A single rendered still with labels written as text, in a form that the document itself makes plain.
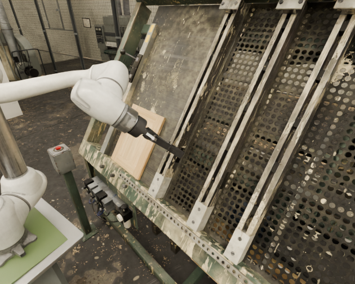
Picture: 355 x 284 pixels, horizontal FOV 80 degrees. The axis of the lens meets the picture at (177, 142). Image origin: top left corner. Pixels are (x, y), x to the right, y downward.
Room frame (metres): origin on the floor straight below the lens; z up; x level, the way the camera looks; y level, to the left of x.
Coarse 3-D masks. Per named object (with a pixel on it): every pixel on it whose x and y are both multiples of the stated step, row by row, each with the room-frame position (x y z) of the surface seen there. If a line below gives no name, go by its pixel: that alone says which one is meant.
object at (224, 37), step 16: (224, 0) 1.23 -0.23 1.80; (240, 0) 1.17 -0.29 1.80; (224, 16) 1.22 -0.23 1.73; (240, 16) 1.22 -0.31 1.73; (224, 32) 1.16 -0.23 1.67; (224, 48) 1.14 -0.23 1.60; (208, 64) 1.12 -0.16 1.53; (208, 80) 1.06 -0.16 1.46; (192, 96) 1.04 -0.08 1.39; (192, 112) 0.98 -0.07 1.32; (176, 128) 0.97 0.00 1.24; (192, 128) 0.98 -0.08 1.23; (176, 144) 0.91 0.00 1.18; (176, 160) 0.90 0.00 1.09; (160, 176) 0.85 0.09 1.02; (160, 192) 0.81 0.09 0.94
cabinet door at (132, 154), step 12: (156, 120) 1.15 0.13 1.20; (156, 132) 1.09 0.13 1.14; (120, 144) 1.21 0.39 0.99; (132, 144) 1.15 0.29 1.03; (144, 144) 1.10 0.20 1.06; (120, 156) 1.15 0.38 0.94; (132, 156) 1.09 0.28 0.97; (144, 156) 1.04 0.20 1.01; (132, 168) 1.03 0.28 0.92; (144, 168) 1.00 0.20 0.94
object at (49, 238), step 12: (36, 216) 0.79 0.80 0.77; (36, 228) 0.72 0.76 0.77; (48, 228) 0.72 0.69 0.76; (36, 240) 0.65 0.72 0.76; (48, 240) 0.66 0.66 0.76; (60, 240) 0.66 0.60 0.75; (36, 252) 0.59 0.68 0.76; (48, 252) 0.59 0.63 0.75; (12, 264) 0.53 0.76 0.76; (24, 264) 0.53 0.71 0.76; (36, 264) 0.54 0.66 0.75; (0, 276) 0.48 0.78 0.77; (12, 276) 0.48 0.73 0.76
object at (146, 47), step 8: (152, 24) 1.62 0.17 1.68; (152, 32) 1.58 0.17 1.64; (144, 40) 1.59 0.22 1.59; (152, 40) 1.57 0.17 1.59; (144, 48) 1.54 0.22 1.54; (144, 56) 1.52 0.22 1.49; (144, 64) 1.51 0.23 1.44; (136, 72) 1.46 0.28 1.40; (136, 80) 1.46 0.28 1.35; (128, 88) 1.42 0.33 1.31; (128, 96) 1.40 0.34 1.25; (112, 128) 1.30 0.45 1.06; (112, 136) 1.28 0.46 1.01; (104, 144) 1.26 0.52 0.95; (104, 152) 1.23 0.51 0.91
